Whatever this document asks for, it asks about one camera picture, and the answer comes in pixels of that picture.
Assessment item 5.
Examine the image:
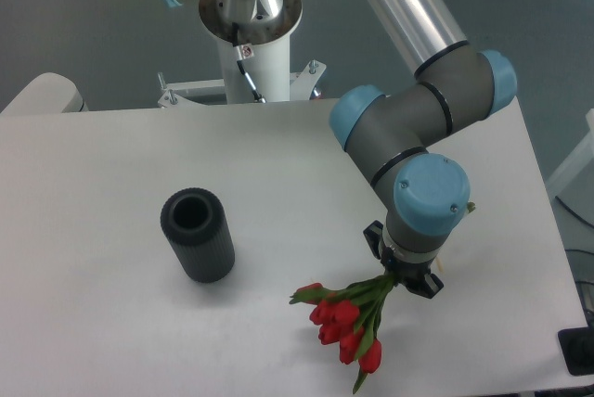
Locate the black box at table edge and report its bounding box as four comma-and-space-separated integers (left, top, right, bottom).
558, 327, 593, 377

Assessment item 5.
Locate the black cable on right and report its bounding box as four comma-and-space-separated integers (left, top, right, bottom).
555, 196, 594, 226

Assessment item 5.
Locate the red tulip bouquet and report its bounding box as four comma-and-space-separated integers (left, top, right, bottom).
290, 274, 396, 393

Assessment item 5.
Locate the white rounded chair back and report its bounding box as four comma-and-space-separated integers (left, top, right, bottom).
1, 72, 89, 117

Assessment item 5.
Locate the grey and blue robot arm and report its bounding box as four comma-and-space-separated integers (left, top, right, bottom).
164, 0, 517, 298

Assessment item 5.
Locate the dark grey ribbed vase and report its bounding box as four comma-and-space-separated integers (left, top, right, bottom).
160, 187, 235, 283

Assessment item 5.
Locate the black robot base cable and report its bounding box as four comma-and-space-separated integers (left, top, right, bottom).
229, 20, 268, 104

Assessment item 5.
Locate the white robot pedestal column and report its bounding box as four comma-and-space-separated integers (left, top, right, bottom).
199, 0, 303, 99

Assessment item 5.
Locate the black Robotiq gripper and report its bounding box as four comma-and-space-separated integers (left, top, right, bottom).
363, 220, 444, 300

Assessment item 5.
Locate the white pedestal base frame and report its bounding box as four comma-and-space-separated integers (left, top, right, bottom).
157, 59, 327, 109

